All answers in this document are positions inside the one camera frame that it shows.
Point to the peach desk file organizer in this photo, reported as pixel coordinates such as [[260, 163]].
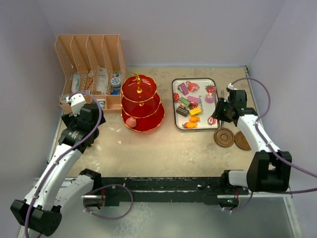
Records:
[[97, 58]]

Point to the small carton box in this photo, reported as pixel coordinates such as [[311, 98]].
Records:
[[64, 99]]

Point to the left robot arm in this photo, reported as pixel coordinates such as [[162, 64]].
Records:
[[42, 208]]

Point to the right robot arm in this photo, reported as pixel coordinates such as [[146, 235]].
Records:
[[269, 170]]

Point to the pink heart cake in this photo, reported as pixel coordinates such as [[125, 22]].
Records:
[[192, 87]]

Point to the upper orange fish pastry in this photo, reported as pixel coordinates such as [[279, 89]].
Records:
[[194, 119]]

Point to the white strawberry enamel tray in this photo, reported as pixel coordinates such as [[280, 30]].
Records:
[[207, 86]]

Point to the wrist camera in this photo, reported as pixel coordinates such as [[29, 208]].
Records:
[[230, 87], [76, 102]]

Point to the metal serving tongs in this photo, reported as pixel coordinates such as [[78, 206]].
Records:
[[220, 122]]

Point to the white blue tube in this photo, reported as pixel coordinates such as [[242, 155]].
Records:
[[75, 82]]

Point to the red three-tier cake stand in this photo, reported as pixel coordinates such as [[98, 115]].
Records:
[[141, 101]]

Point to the chocolate cake slice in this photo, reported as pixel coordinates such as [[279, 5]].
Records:
[[182, 111]]

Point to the orange fish pastry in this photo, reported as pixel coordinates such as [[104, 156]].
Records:
[[194, 119], [190, 125]]

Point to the pink striped cake slice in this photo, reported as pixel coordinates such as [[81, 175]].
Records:
[[193, 99]]

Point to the purple striped cake slice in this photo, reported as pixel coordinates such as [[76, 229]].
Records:
[[183, 89]]

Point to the green striped cake slice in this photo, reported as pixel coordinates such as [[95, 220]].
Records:
[[184, 103]]

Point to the pink peach pastry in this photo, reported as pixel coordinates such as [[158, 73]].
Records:
[[131, 122]]

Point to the brown round coaster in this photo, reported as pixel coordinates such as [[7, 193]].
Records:
[[224, 137], [241, 141]]

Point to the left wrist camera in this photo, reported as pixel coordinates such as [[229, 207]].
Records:
[[76, 102]]

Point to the left brown round coaster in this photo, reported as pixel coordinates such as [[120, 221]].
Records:
[[224, 137]]

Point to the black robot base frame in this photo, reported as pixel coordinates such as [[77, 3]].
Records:
[[206, 190]]

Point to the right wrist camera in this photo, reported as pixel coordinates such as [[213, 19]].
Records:
[[230, 87]]

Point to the right brown round coaster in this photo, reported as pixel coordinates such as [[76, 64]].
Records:
[[241, 141]]

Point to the lower orange fish pastry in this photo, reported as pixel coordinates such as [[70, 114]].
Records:
[[190, 125]]

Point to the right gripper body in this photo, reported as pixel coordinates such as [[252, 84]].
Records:
[[228, 106]]

